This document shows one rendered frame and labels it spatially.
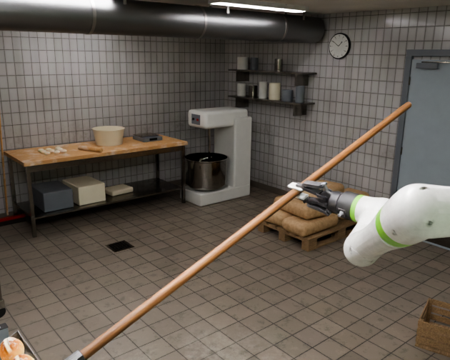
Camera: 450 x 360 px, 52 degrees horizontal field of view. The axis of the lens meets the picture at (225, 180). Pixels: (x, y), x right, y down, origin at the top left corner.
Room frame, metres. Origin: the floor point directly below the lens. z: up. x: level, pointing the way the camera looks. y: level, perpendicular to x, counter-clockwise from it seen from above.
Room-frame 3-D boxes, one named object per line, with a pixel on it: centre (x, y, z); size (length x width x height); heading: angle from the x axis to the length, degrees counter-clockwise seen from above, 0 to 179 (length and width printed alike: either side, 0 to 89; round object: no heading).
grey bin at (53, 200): (5.48, 2.16, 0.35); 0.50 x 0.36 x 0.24; 40
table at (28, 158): (5.93, 1.63, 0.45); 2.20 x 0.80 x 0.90; 130
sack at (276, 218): (5.31, -0.77, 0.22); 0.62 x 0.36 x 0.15; 135
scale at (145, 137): (6.42, 1.10, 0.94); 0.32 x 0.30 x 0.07; 40
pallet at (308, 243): (5.36, -1.13, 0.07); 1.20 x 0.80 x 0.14; 130
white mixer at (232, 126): (6.64, 0.15, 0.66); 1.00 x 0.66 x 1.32; 130
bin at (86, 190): (5.75, 1.84, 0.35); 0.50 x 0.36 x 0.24; 41
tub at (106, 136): (6.08, 1.56, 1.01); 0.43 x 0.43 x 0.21
